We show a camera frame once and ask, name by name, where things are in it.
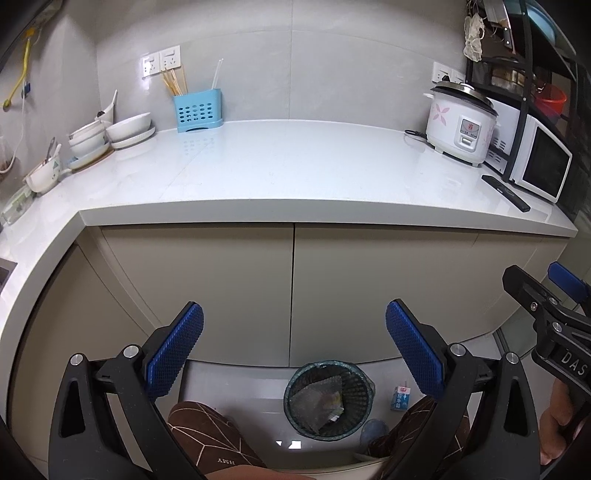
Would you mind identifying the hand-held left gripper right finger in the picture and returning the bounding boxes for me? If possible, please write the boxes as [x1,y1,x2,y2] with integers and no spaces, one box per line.
[385,299,541,480]

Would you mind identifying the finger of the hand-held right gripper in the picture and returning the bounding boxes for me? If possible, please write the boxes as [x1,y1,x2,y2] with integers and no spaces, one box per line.
[502,264,573,333]
[548,261,591,308]

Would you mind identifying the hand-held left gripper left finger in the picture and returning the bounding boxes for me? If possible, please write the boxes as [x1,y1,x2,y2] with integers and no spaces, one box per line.
[48,301,205,480]

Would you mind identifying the blue milk carton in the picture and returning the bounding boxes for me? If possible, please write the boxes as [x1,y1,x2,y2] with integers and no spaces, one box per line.
[390,383,411,411]

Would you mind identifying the dark green mesh wastebasket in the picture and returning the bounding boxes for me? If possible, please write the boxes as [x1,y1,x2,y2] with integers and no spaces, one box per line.
[283,361,376,439]

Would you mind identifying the person's right hand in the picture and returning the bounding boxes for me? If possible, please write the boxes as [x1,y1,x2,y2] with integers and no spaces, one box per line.
[539,381,578,466]

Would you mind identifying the beige cabinet door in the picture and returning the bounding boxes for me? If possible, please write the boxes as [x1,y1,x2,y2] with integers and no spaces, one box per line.
[478,233,568,333]
[293,224,499,365]
[14,244,153,416]
[99,224,294,365]

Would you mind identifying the blue fluffy slipper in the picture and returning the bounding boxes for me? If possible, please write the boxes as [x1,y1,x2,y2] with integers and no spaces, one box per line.
[360,419,391,448]

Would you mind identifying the black remote control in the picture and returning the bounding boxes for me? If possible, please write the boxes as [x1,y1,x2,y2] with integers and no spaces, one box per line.
[481,174,532,213]

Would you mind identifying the brown patterned trousers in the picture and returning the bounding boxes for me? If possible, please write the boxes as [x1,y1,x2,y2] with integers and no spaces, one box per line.
[166,397,472,480]

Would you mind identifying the white microwave oven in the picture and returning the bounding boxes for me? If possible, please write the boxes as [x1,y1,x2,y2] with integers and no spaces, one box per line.
[482,97,573,204]

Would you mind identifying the black metal rack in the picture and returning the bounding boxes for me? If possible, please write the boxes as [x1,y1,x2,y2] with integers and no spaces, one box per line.
[464,0,591,217]

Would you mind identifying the white rice cooker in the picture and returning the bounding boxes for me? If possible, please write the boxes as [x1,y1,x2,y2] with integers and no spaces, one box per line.
[424,82,499,168]

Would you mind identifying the red plastic basin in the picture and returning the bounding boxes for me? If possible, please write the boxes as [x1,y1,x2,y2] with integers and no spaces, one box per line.
[536,85,568,116]

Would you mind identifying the plate under bowl stack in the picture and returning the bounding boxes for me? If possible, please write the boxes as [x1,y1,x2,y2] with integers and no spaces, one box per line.
[68,143,115,171]

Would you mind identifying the white plate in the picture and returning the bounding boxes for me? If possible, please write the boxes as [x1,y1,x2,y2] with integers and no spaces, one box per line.
[111,126,156,149]

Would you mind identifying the clear glass container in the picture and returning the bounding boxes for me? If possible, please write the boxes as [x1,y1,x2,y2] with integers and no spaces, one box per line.
[1,186,37,225]

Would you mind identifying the pot with glass lid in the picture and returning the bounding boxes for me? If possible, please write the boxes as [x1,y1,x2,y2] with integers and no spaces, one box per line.
[490,67,532,90]

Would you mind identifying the white cup with spoon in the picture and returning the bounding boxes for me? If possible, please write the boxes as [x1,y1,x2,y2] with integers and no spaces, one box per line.
[24,154,63,193]

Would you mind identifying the large white bowl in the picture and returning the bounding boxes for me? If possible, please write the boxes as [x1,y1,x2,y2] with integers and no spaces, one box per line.
[106,112,152,143]

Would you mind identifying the stack of white bowls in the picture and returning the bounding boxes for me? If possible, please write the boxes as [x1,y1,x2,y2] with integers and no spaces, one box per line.
[68,121,112,158]

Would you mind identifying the blue chopstick holder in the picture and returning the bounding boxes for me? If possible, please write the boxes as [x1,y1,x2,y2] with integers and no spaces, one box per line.
[173,89,225,134]

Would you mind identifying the hanging white cloth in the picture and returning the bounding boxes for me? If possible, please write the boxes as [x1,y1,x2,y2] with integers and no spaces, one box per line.
[463,13,485,62]

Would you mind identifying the bundle of wooden chopsticks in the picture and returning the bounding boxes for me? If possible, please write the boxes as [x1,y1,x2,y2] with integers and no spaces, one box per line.
[161,67,188,97]

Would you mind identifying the kitchen knife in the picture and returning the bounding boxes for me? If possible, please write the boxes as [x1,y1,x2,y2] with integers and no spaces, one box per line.
[485,0,515,51]

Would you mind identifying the blue plastic basin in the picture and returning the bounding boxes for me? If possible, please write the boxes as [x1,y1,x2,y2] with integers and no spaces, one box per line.
[526,0,561,42]

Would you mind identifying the yellow hanging brush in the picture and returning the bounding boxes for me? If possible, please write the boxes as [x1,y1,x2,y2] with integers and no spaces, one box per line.
[2,28,37,112]

